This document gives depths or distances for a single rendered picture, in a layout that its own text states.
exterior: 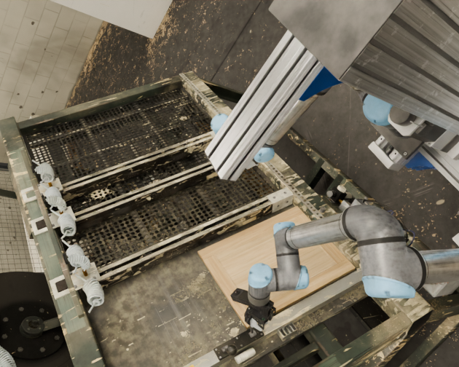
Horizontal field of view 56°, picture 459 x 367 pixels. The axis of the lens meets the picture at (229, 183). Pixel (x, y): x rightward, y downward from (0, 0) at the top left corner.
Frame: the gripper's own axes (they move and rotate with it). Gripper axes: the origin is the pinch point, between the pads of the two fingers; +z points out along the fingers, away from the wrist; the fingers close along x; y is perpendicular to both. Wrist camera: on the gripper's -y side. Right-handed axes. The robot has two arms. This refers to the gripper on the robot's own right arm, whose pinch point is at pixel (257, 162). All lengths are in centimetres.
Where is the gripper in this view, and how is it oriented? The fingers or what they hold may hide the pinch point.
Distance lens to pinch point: 184.4
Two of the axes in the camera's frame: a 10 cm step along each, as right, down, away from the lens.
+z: 4.0, 4.1, 8.2
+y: -8.1, 5.7, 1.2
